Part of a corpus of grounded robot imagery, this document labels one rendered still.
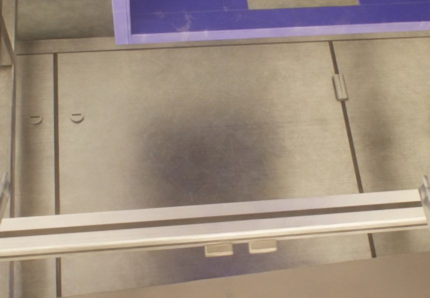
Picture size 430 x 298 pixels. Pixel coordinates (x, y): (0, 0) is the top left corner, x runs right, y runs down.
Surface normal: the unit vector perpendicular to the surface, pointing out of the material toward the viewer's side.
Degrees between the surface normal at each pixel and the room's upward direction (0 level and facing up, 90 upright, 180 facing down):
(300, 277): 90
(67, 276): 90
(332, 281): 90
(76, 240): 90
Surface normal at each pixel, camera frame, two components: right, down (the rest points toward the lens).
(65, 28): 0.11, 0.90
